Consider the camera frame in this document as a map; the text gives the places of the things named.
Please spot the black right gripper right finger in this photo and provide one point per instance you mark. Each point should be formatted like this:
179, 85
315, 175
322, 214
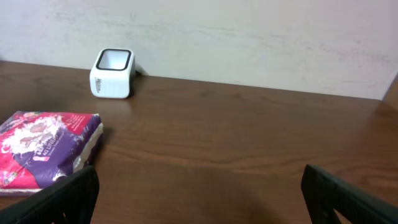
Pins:
326, 195

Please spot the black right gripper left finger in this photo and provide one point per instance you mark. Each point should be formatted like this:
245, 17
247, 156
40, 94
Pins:
72, 200

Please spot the pink purple liner pack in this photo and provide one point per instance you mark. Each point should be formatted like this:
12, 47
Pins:
40, 148

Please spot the white barcode scanner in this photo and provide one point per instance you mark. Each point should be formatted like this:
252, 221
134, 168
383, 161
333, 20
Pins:
112, 73

